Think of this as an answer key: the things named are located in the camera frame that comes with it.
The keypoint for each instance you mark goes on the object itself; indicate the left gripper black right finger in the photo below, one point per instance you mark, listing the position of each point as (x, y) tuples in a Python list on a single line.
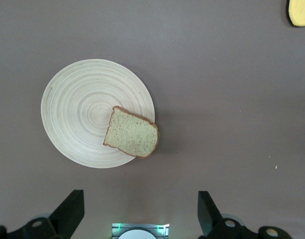
[(207, 214)]

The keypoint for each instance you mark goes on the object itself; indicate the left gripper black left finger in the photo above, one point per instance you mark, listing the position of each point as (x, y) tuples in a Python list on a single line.
[(67, 211)]

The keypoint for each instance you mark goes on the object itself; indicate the round wooden plate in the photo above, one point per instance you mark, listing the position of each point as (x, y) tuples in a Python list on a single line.
[(75, 112)]

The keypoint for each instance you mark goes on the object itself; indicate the brown-crusted bread slice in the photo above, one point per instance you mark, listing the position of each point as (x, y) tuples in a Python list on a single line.
[(132, 134)]

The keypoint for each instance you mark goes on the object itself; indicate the brown table cover sheet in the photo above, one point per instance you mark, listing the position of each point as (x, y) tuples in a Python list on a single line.
[(217, 99)]

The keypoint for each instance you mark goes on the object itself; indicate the yellow quilted oven mitt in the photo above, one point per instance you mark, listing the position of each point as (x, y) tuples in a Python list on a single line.
[(300, 12)]

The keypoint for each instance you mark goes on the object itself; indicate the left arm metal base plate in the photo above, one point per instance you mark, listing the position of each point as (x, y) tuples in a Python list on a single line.
[(115, 230)]

